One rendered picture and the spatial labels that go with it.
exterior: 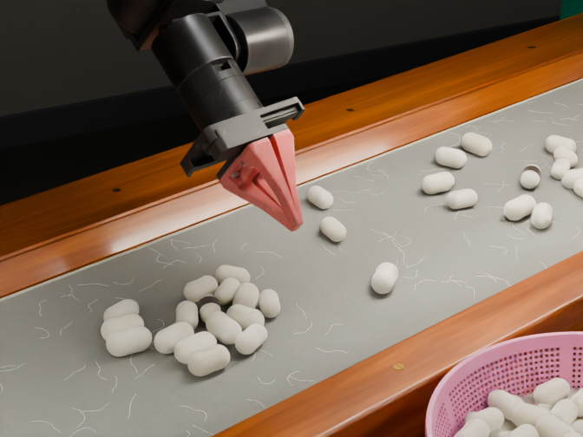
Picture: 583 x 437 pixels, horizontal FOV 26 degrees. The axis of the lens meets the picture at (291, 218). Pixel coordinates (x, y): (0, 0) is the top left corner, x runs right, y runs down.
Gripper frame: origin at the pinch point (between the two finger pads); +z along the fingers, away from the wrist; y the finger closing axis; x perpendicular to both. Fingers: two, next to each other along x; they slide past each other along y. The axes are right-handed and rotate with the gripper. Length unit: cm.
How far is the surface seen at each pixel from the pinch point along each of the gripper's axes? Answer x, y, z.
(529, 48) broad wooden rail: 21, 61, -15
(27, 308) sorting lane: 17.2, -17.1, -6.4
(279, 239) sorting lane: 13.9, 7.7, -2.5
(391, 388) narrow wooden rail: -4.9, -4.0, 16.7
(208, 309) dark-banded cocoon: 7.8, -6.8, 2.4
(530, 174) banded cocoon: 6.8, 34.1, 3.3
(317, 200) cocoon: 14.3, 14.4, -4.8
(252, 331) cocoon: 4.4, -6.4, 6.4
